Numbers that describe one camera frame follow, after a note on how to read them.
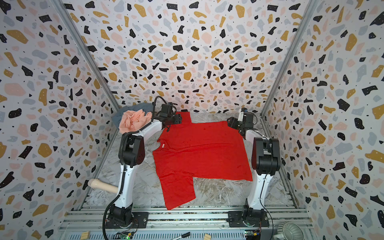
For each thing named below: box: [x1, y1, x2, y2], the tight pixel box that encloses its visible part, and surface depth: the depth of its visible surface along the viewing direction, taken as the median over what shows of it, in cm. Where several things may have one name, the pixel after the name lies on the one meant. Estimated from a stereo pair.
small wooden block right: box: [204, 233, 212, 240], surface depth 70 cm
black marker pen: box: [181, 231, 191, 238], surface depth 71 cm
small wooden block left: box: [80, 231, 91, 240], surface depth 71 cm
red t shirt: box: [152, 112, 253, 210], surface depth 95 cm
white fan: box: [273, 221, 305, 240], surface depth 71 cm
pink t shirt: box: [118, 109, 153, 134], surface depth 105 cm
